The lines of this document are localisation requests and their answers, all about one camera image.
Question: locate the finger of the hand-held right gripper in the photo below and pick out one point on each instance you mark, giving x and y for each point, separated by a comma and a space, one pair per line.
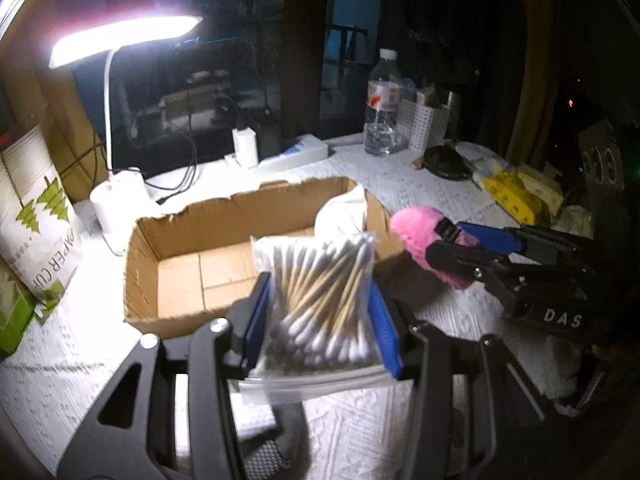
487, 237
462, 260

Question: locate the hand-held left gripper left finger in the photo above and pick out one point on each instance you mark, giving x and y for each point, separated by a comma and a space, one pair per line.
259, 312

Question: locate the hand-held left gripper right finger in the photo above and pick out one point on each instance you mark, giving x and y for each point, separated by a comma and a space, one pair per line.
386, 336

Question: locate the pink fluffy plush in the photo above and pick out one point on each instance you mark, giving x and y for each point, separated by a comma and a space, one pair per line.
415, 232

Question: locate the bag of cotton swabs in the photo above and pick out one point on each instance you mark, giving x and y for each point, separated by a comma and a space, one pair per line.
325, 290

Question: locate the cardboard box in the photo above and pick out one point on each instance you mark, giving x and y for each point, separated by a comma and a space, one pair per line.
220, 230

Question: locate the yellow packet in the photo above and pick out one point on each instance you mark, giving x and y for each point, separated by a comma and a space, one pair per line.
510, 195

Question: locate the crumpled white tissue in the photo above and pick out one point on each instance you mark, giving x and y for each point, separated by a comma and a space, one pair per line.
575, 220

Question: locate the pale yellow tissue pack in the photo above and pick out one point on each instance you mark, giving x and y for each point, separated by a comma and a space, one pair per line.
542, 185

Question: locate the black round pouch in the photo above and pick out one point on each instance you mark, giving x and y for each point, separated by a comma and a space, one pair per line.
446, 161

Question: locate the white cloth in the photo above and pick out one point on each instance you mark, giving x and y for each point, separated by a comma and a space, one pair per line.
342, 212

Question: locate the white perforated basket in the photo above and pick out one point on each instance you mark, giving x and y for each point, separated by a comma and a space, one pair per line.
422, 120

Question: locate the white power strip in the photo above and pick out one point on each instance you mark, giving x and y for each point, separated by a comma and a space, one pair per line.
295, 152

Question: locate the clear plastic water bottle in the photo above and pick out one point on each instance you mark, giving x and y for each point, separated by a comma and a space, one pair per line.
382, 110

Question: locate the white charger plug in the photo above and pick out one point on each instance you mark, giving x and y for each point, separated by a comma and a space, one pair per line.
245, 146

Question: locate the white patterned tablecloth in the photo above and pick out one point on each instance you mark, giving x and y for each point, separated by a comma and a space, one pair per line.
75, 375

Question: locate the paper cup package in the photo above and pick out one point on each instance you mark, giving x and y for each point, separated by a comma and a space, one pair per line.
37, 230

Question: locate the green box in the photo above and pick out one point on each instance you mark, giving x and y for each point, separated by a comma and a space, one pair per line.
12, 310

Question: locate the white desk lamp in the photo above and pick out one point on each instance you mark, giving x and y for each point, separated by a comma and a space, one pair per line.
122, 35

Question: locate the grey metal bracket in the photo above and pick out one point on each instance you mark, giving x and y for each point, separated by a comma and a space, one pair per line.
602, 160

